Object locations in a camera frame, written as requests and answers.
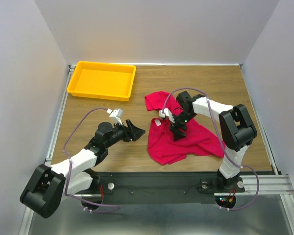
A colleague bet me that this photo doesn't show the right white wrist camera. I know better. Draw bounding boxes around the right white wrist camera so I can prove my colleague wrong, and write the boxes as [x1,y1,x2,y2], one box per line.
[159,108,175,123]

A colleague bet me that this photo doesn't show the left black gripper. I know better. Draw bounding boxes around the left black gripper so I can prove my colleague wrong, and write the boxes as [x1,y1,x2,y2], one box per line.
[105,119,145,148]

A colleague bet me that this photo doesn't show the yellow plastic tray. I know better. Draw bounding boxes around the yellow plastic tray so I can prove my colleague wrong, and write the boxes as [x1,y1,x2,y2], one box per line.
[67,61,136,101]

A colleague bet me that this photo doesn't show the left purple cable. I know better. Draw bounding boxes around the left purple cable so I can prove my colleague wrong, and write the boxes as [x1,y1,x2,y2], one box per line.
[63,108,121,213]

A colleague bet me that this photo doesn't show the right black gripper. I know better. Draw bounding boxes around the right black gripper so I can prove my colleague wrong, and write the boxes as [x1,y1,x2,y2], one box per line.
[168,110,196,141]

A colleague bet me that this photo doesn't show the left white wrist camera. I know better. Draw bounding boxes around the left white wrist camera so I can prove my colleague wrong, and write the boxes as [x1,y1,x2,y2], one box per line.
[107,108,123,125]

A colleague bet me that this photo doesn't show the aluminium frame rail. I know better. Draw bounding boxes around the aluminium frame rail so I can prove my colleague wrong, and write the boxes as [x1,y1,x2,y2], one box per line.
[19,65,76,235]

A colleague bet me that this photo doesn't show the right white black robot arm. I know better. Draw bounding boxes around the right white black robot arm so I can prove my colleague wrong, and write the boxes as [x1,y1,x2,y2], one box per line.
[159,88,257,191]

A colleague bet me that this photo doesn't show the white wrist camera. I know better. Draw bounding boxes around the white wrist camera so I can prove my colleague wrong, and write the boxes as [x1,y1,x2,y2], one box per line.
[107,108,123,125]
[159,108,175,123]

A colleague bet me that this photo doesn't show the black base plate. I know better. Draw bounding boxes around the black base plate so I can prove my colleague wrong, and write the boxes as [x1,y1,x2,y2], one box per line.
[80,172,244,205]

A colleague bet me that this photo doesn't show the red t shirt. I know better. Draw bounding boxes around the red t shirt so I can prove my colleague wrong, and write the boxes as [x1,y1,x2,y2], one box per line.
[144,91,226,165]

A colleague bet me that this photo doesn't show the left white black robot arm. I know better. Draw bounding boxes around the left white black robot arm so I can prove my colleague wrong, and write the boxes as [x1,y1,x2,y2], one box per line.
[20,119,145,218]

